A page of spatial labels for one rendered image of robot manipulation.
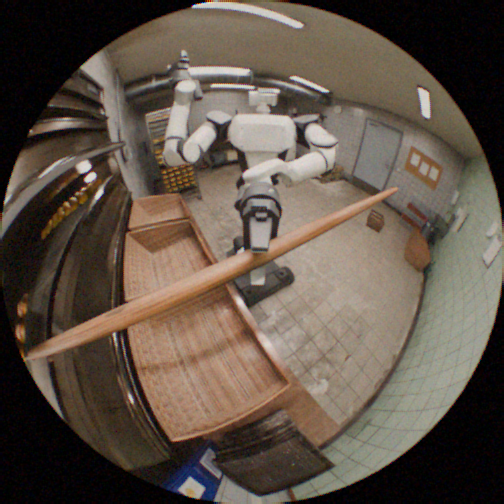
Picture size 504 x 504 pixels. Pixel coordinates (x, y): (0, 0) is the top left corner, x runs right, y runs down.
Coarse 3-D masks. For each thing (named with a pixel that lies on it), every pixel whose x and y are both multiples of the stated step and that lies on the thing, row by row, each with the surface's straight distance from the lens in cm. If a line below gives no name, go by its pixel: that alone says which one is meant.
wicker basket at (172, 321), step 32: (224, 288) 78; (160, 320) 86; (192, 320) 85; (224, 320) 80; (160, 352) 76; (192, 352) 82; (224, 352) 78; (256, 352) 77; (192, 384) 83; (224, 384) 79; (256, 384) 78; (288, 384) 64; (160, 416) 65; (192, 416) 76; (224, 416) 71
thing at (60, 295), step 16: (112, 176) 159; (96, 208) 95; (80, 224) 79; (80, 240) 72; (64, 256) 65; (64, 272) 59; (64, 288) 57; (48, 304) 57; (64, 304) 55; (48, 320) 54; (48, 336) 51; (64, 368) 48; (64, 384) 47; (64, 400) 46; (64, 416) 50; (80, 416) 48; (80, 432) 47; (96, 448) 49
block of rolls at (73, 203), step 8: (96, 184) 146; (80, 192) 165; (88, 192) 131; (72, 200) 143; (80, 200) 122; (64, 208) 147; (72, 208) 126; (56, 216) 160; (64, 216) 138; (48, 224) 151; (56, 224) 142; (48, 232) 148
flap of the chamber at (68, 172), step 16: (80, 160) 64; (96, 160) 103; (48, 176) 47; (64, 176) 59; (32, 192) 40; (48, 192) 55; (16, 208) 36; (32, 208) 48; (16, 224) 39; (0, 240) 32; (16, 240) 49; (0, 256) 37
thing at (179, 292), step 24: (384, 192) 73; (336, 216) 33; (288, 240) 22; (216, 264) 19; (240, 264) 19; (264, 264) 21; (168, 288) 19; (192, 288) 18; (120, 312) 22; (144, 312) 21; (72, 336) 31; (96, 336) 27
